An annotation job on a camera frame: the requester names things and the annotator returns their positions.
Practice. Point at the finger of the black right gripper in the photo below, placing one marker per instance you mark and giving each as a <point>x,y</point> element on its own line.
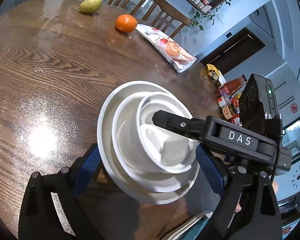
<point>191,128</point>

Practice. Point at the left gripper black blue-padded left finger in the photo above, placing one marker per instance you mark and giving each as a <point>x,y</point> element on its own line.
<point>38,217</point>

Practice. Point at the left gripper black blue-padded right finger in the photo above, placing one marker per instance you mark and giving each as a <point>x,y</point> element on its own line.
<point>248,207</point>

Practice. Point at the small white bowl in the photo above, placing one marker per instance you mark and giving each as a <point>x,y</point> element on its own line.
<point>168,151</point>

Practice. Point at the medium white bowl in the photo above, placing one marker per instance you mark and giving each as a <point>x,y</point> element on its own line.
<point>133,161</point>

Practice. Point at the large white bowl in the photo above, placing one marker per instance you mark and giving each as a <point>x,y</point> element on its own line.
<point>107,153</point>

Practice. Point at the person's hand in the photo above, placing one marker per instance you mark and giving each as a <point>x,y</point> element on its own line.
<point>275,188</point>

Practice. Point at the red-labelled jar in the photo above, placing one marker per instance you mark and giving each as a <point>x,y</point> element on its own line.
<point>236,120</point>

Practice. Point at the brown sauce jar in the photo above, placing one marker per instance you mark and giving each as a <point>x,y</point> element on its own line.
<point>228,111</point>

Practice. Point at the yellow-capped oil bottle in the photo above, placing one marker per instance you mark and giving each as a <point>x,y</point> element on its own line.
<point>228,100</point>

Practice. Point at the yellow snack packet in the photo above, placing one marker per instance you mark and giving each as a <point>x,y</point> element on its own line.
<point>216,76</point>

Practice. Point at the blue square plate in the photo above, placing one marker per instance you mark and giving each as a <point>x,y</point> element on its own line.
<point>191,228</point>

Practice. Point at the white snack package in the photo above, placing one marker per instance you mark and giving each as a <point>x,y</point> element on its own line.
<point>174,54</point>

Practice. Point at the right wooden chair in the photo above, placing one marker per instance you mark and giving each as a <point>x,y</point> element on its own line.
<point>166,16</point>

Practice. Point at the orange tangerine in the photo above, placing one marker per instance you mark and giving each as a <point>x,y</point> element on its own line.
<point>126,23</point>

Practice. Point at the green pear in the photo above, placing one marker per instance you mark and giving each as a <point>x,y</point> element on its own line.
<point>89,6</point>

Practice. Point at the black camera device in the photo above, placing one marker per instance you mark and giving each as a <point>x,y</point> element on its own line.
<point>258,108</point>

